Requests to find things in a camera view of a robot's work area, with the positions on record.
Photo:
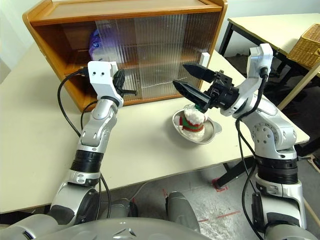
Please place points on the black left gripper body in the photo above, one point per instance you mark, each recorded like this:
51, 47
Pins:
119, 89

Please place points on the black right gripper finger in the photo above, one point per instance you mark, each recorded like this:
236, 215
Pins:
200, 72
192, 95

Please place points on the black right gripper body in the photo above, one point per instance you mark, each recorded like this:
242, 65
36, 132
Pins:
220, 87

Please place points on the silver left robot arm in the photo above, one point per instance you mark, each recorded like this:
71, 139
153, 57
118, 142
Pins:
97, 125

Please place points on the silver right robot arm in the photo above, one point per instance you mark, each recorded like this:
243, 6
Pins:
272, 135

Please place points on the white red knit plush toy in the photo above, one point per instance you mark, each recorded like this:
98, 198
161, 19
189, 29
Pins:
192, 122

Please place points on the blue white object in cabinet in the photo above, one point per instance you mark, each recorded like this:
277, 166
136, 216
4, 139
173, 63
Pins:
94, 43

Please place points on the brown wooden cabinet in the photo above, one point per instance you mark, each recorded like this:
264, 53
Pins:
75, 15

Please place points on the ribbed clear sliding door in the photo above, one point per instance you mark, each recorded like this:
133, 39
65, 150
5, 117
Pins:
115, 37
200, 37

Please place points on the silver metal bowl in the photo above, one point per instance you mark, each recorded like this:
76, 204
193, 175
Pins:
210, 132

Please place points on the beige table with black legs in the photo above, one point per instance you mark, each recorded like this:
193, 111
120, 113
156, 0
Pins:
265, 30

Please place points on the woven wicker basket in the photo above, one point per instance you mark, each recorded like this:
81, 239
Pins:
306, 47

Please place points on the grey rounded robot leg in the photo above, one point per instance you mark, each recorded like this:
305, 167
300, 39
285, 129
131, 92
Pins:
122, 207
182, 210

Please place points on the silver robot torso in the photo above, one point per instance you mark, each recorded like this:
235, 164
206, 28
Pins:
112, 228

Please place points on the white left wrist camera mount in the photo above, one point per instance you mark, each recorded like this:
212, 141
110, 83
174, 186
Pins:
101, 80

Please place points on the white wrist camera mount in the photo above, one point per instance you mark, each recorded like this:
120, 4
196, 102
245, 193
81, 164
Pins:
101, 80
262, 53

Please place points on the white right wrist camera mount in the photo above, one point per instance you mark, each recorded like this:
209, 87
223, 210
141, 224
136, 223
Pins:
262, 53

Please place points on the black table leg frame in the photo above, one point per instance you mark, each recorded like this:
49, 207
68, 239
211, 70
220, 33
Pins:
235, 172

